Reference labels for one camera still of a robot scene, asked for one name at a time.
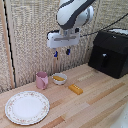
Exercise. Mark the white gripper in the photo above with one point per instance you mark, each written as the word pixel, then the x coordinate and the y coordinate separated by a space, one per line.
pixel 63 39

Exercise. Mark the yellow food pieces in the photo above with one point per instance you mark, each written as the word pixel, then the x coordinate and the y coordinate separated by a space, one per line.
pixel 59 78

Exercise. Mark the white small bowl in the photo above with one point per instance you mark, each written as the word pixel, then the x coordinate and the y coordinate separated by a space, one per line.
pixel 60 82

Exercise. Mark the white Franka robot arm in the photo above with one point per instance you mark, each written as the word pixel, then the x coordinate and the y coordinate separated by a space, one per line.
pixel 71 13

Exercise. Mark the black air fryer body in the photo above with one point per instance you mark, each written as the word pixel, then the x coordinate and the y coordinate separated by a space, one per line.
pixel 116 43

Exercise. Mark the woven beige screen panel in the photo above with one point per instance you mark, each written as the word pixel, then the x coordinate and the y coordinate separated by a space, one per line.
pixel 33 40
pixel 81 56

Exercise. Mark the pink cup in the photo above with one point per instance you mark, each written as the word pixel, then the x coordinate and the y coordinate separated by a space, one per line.
pixel 41 81

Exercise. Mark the yellow ridged block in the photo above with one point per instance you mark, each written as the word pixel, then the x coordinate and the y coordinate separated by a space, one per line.
pixel 76 89

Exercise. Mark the white floral rim plate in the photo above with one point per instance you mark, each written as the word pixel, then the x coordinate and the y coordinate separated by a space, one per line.
pixel 27 108

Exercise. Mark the white rounded object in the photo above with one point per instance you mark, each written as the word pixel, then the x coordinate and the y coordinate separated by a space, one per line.
pixel 124 121

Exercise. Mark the light wooden frame post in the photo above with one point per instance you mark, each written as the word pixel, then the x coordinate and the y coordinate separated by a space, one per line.
pixel 2 46

